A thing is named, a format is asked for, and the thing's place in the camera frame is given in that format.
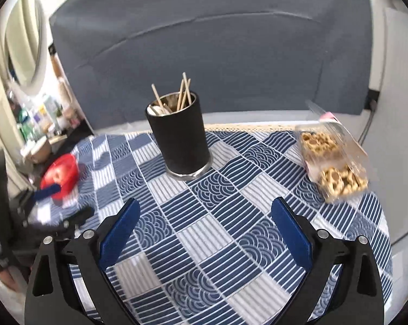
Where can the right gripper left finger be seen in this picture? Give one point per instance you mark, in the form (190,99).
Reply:
(52,297)

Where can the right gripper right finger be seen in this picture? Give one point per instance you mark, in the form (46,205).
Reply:
(357,297)

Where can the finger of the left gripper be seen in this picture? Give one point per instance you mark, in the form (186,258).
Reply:
(73,222)
(46,192)

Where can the wooden chopstick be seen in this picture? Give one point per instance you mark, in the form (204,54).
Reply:
(158,99)
(180,95)
(167,106)
(187,99)
(183,107)

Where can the front red apple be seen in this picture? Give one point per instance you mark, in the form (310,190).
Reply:
(59,175)

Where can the red plastic basket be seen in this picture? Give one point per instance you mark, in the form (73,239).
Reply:
(69,162)

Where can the dark side shelf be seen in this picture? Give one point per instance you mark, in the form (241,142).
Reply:
(61,146)

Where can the blue patterned tablecloth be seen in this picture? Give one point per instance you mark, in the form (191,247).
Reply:
(207,251)

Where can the clear plastic cookie box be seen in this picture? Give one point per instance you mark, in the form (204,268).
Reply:
(333,158)

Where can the plain white ceramic spoon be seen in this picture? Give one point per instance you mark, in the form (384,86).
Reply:
(156,110)

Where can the black cylindrical utensil holder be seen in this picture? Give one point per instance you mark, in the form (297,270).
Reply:
(181,138)

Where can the round wall mirror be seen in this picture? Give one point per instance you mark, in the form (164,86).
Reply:
(25,45)

